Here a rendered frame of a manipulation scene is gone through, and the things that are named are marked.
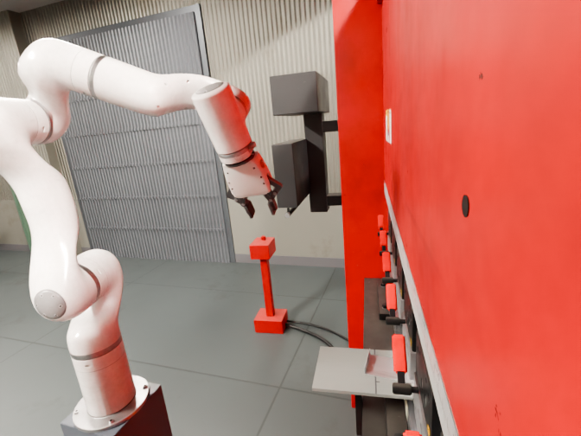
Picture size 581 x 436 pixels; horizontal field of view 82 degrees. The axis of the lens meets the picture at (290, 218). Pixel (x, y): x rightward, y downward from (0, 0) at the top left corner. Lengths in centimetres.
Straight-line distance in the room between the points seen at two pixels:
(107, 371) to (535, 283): 97
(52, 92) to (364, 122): 124
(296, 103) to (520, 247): 171
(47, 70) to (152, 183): 410
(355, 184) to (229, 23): 295
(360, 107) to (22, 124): 128
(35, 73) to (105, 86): 14
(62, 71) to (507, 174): 79
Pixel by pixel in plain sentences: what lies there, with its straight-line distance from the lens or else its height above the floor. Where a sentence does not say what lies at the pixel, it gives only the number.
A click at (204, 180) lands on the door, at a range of 442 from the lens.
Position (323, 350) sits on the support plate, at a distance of 115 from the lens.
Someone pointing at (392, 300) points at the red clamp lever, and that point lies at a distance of 82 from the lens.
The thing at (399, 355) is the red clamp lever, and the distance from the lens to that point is 66.
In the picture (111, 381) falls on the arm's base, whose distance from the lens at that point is 106.
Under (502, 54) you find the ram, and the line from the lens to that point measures 24.
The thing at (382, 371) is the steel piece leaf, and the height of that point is 100.
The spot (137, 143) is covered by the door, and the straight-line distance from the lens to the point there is 496.
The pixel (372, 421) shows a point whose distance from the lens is 113.
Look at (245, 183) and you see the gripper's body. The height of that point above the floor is 157.
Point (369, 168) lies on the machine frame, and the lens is 170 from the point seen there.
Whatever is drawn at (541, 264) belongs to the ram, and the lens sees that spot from 19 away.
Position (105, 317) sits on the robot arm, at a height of 126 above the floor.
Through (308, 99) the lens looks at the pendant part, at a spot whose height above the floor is 181.
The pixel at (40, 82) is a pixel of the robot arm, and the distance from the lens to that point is 89.
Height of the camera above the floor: 169
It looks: 15 degrees down
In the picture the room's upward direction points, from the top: 5 degrees counter-clockwise
